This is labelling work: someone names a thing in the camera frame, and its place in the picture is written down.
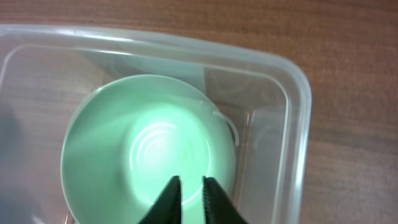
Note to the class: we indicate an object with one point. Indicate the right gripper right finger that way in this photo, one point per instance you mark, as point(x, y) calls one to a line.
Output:
point(217, 206)

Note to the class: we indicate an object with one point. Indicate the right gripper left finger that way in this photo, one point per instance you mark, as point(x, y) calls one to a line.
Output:
point(167, 209)

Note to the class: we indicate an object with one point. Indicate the green plastic bowl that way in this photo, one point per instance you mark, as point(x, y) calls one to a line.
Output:
point(131, 136)

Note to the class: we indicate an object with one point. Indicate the clear plastic container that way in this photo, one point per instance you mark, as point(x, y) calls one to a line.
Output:
point(47, 71)

